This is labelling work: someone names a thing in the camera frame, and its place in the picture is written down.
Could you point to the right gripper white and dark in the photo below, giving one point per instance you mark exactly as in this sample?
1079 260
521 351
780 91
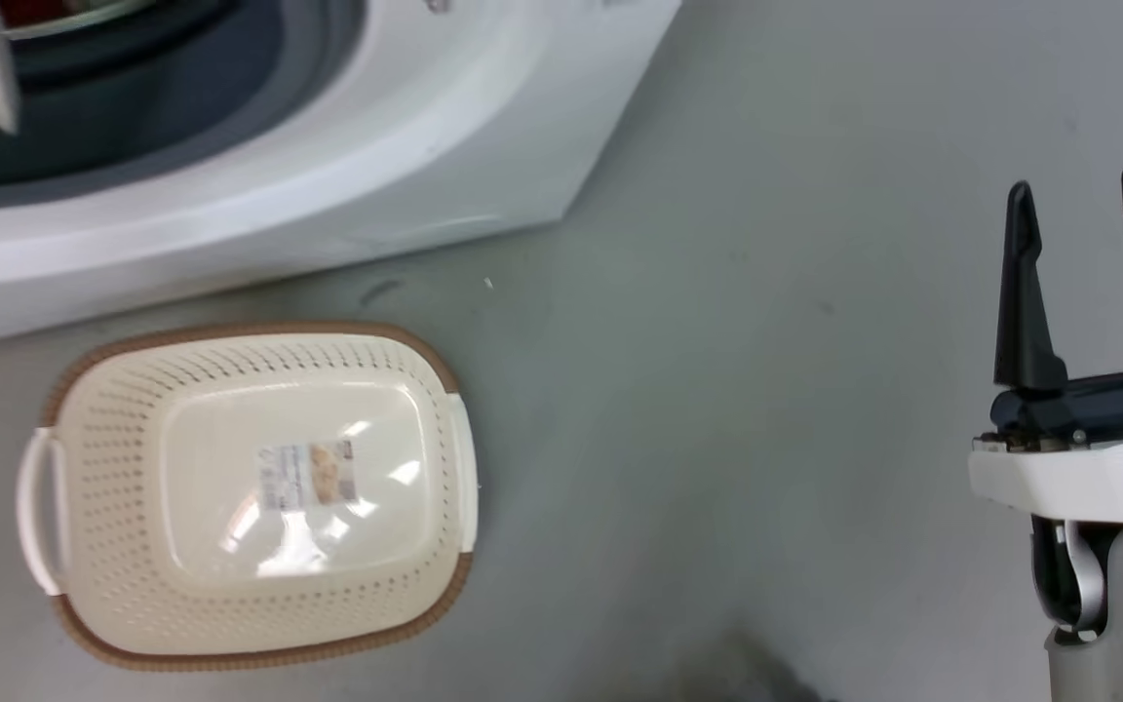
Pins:
1098 458

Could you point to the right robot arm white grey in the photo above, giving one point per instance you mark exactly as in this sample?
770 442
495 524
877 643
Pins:
1122 624

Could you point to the white front-load washing machine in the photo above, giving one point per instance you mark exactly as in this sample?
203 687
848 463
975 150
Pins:
445 127

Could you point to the cream perforated laundry basket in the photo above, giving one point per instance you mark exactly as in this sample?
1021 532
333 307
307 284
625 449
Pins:
259 604

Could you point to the paper label sticker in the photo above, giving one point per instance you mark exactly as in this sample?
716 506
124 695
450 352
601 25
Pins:
308 475

